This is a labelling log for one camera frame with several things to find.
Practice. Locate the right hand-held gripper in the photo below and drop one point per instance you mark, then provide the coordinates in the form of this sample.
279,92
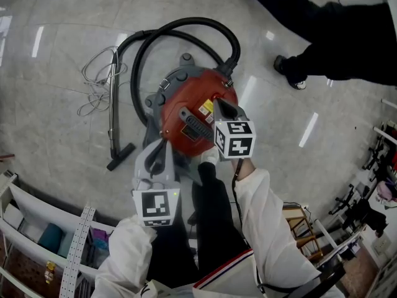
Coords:
235,141

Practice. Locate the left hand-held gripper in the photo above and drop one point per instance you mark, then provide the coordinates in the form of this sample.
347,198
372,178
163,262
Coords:
155,205

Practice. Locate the red vacuum cleaner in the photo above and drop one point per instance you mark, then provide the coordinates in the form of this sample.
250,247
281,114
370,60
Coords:
186,98

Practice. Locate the person's right forearm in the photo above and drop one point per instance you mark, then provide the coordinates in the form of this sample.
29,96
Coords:
257,197

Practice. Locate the person's left forearm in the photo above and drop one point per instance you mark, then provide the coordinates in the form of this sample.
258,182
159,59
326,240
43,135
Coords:
130,247

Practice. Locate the thin silver metal rod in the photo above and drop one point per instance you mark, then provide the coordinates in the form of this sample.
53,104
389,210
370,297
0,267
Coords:
113,104

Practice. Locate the person's right white shoe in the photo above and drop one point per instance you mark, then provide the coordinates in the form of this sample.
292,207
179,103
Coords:
211,155

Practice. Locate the person's right leg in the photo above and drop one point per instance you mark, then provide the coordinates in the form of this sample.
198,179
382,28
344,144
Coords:
214,203

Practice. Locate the person's leg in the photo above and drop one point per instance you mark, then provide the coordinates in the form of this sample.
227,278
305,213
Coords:
173,253
214,203

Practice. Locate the person's left leg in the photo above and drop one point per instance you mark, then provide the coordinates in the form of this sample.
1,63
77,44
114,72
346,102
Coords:
173,253

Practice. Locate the purple soft item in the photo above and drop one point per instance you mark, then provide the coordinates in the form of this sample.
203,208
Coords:
99,237

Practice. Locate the teal rolled cloth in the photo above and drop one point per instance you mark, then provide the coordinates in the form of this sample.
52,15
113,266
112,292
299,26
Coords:
51,237

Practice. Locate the person's torso in white jacket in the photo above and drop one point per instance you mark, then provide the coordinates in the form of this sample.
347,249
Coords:
173,292

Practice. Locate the white metal shelving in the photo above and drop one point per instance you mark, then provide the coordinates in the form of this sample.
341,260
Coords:
31,210

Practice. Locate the brown wooden rack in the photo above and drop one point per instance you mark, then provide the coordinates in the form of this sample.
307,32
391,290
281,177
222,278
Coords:
299,228

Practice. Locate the brown glass bottle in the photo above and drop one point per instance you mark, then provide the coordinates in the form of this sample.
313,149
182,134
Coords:
50,272

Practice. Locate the red metal stand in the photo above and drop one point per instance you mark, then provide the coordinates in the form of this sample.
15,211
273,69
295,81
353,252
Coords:
6,157

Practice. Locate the black office chair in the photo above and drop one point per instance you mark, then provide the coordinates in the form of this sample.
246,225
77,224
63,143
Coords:
359,210
380,154

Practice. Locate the pink bag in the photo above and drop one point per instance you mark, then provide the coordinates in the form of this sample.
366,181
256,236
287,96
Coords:
387,191

